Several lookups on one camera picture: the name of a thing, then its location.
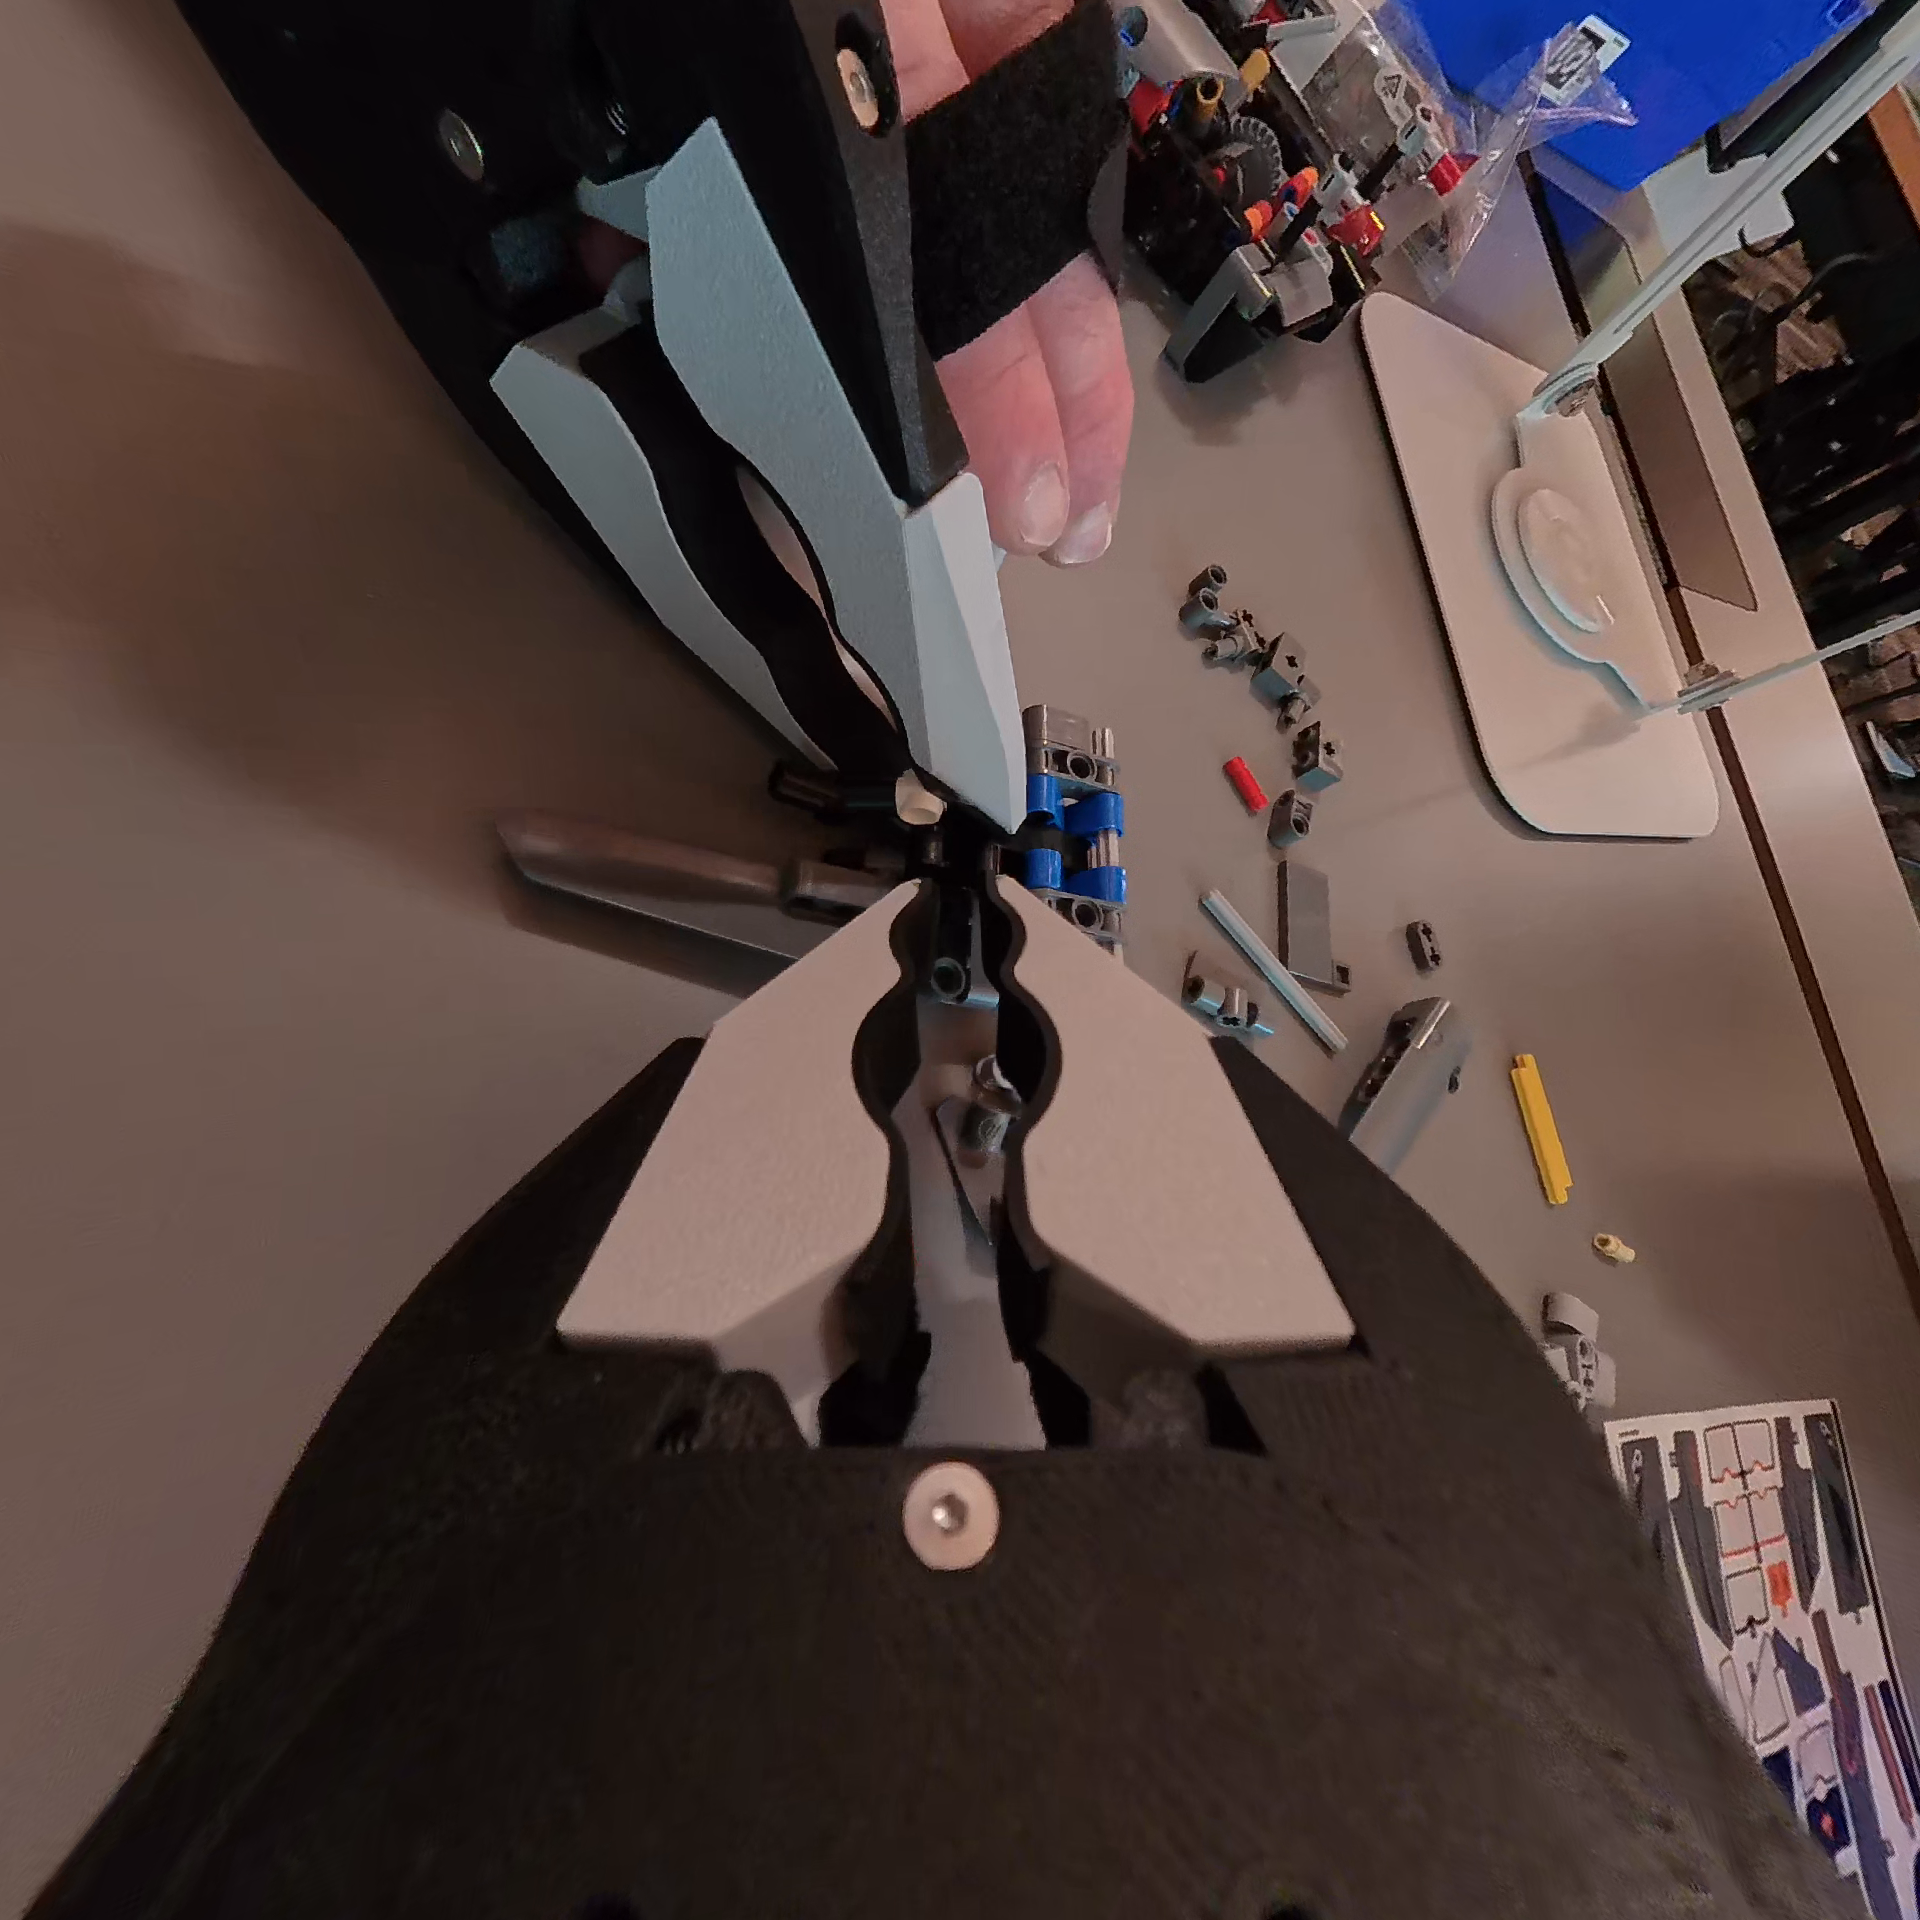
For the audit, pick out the dark grey flat lego tile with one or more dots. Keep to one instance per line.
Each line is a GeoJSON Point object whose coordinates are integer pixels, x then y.
{"type": "Point", "coordinates": [1307, 920]}

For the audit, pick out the black metal shelving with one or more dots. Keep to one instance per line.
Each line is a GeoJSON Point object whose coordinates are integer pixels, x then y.
{"type": "Point", "coordinates": [1846, 376]}

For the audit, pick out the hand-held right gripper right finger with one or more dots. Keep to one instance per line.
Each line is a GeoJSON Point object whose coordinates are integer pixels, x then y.
{"type": "Point", "coordinates": [1187, 1185]}

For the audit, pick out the grey lego pin connector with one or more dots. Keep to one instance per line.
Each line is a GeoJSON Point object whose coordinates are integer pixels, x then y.
{"type": "Point", "coordinates": [1236, 637]}
{"type": "Point", "coordinates": [1207, 592]}

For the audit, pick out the white rounded base plate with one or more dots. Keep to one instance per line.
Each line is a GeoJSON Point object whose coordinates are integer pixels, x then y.
{"type": "Point", "coordinates": [1439, 523]}

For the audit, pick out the grey rectangular desk panel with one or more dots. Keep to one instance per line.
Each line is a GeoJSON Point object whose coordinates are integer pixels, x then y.
{"type": "Point", "coordinates": [1678, 452]}

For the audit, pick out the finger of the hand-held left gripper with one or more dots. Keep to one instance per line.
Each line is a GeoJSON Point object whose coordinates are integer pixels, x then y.
{"type": "Point", "coordinates": [600, 452]}
{"type": "Point", "coordinates": [808, 433]}

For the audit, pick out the clear plastic parts bag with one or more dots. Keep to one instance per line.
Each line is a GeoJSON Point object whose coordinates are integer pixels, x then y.
{"type": "Point", "coordinates": [1501, 149]}

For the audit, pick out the person's left hand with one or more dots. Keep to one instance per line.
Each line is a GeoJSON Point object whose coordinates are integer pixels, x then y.
{"type": "Point", "coordinates": [1052, 433]}

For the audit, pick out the red lego pin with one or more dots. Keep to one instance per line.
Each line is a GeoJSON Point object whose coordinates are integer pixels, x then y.
{"type": "Point", "coordinates": [1246, 784]}

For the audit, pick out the curved light grey lego piece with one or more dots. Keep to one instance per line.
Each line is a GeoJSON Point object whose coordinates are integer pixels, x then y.
{"type": "Point", "coordinates": [1573, 1312]}

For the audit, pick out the black multicolour lego model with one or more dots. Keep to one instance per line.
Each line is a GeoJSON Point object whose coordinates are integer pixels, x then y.
{"type": "Point", "coordinates": [1246, 164]}

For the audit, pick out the sticker sheet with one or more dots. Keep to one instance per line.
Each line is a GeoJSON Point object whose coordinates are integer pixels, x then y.
{"type": "Point", "coordinates": [1756, 1573]}

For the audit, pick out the grey lego cube brick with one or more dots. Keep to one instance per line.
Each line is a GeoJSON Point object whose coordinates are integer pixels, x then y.
{"type": "Point", "coordinates": [1283, 678]}
{"type": "Point", "coordinates": [1319, 754]}

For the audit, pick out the small dark grey lego connector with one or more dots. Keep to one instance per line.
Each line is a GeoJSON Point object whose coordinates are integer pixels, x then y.
{"type": "Point", "coordinates": [1291, 820]}

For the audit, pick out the white marker label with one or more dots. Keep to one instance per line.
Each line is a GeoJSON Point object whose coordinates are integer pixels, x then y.
{"type": "Point", "coordinates": [1577, 52]}

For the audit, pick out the blue grey lego assembly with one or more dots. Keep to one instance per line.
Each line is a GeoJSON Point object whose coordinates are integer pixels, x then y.
{"type": "Point", "coordinates": [1073, 816]}

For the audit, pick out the blue plastic bin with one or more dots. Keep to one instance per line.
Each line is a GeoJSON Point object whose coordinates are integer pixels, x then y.
{"type": "Point", "coordinates": [1725, 74]}

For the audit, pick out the dark grey lego blade panel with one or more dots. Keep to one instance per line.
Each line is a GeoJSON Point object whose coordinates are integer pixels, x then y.
{"type": "Point", "coordinates": [1402, 1079]}

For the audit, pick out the light grey lego axle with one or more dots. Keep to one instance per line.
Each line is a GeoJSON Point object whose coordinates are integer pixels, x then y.
{"type": "Point", "coordinates": [1267, 967]}

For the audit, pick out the yellow lego axle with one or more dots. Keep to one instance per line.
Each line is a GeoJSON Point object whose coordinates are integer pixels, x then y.
{"type": "Point", "coordinates": [1540, 1126]}

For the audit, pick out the light grey lego connector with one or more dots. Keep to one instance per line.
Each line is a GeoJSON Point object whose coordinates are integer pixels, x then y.
{"type": "Point", "coordinates": [1587, 1371]}

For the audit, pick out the grey double lego connector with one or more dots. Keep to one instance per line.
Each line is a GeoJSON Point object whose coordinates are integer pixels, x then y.
{"type": "Point", "coordinates": [1222, 1002]}

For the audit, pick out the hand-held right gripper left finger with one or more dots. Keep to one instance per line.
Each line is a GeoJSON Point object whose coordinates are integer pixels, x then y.
{"type": "Point", "coordinates": [718, 1185]}

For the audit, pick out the pale stand bracket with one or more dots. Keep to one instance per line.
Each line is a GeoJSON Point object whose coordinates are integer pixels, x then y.
{"type": "Point", "coordinates": [1562, 540]}

